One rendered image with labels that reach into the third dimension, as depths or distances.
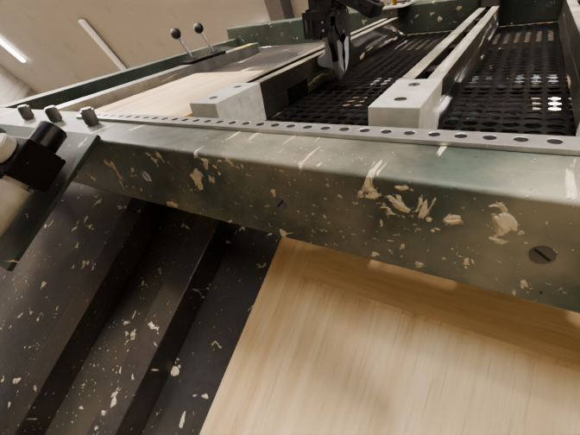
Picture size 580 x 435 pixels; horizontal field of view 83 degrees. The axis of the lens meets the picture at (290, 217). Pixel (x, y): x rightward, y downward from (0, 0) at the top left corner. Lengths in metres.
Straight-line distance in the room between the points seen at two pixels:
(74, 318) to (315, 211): 0.59
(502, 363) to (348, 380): 0.19
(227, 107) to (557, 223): 0.47
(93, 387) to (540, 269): 0.76
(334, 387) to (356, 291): 0.14
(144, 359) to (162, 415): 0.10
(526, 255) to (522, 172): 0.07
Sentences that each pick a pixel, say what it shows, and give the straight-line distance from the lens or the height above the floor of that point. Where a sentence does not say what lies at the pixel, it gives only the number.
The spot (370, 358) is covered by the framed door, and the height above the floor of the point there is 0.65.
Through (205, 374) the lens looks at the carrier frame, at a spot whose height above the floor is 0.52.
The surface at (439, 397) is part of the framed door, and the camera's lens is 0.51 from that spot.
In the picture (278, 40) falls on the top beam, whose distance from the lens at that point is 1.80.
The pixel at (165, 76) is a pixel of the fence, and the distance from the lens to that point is 1.29.
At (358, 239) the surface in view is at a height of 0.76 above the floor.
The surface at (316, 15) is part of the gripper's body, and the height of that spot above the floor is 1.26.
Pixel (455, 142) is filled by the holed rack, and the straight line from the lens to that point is 0.37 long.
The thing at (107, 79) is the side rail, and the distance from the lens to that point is 1.45.
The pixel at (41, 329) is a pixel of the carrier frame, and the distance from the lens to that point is 1.02.
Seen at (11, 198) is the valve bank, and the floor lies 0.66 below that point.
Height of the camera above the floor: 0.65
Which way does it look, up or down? 17 degrees up
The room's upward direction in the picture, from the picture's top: 23 degrees clockwise
